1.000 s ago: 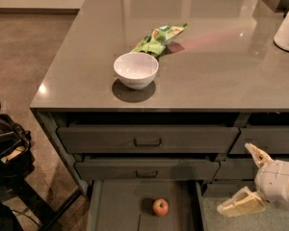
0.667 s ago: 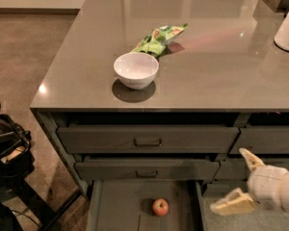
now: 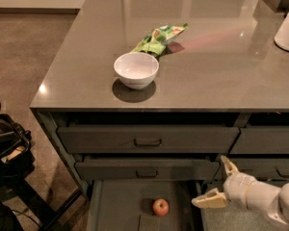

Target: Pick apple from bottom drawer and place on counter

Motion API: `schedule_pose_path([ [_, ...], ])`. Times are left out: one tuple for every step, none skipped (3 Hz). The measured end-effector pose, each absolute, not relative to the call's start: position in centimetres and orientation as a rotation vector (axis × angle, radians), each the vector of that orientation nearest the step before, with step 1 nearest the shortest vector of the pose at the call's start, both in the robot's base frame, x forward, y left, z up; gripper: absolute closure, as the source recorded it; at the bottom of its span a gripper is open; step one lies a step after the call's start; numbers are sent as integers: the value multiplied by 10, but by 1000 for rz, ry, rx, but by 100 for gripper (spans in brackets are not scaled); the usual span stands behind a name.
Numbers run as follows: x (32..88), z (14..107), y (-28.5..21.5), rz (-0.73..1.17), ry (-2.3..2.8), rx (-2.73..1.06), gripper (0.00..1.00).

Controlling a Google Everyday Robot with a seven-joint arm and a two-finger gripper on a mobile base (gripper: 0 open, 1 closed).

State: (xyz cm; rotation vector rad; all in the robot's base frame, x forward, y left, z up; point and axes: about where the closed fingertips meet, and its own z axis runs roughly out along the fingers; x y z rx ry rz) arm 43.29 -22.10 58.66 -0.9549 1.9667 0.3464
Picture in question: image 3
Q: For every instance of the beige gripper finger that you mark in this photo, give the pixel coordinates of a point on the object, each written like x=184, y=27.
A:
x=229, y=167
x=213, y=199

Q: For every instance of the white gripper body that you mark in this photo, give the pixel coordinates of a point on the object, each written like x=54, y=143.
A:
x=237, y=186

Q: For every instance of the red apple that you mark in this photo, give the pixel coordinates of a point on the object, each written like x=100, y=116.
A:
x=160, y=207

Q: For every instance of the bottom right drawer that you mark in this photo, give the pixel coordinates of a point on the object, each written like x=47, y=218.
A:
x=212, y=187

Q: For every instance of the top right drawer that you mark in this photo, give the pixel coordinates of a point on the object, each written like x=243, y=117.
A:
x=262, y=140

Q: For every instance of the middle right drawer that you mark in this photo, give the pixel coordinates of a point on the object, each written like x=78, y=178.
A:
x=263, y=169

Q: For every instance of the middle left drawer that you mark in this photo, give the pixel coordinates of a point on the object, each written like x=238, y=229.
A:
x=150, y=168

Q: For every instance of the open bottom left drawer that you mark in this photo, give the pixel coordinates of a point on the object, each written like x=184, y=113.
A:
x=119, y=205

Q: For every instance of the grey counter cabinet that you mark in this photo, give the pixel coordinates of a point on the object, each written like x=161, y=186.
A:
x=160, y=90

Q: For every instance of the top left drawer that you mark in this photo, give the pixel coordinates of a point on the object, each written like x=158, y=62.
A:
x=147, y=138

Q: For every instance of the white bowl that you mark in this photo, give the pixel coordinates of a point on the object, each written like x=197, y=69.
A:
x=136, y=70

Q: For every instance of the green snack bag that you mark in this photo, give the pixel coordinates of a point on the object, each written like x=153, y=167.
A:
x=158, y=39

